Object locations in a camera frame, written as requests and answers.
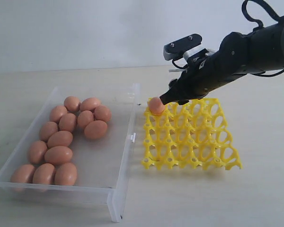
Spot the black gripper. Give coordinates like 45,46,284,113
160,60,223,105

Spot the clear plastic tray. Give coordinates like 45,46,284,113
0,84,140,222

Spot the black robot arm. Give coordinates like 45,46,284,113
160,16,284,105

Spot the yellow plastic egg tray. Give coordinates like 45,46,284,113
142,98,242,170

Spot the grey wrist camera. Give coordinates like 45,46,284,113
163,34,209,61

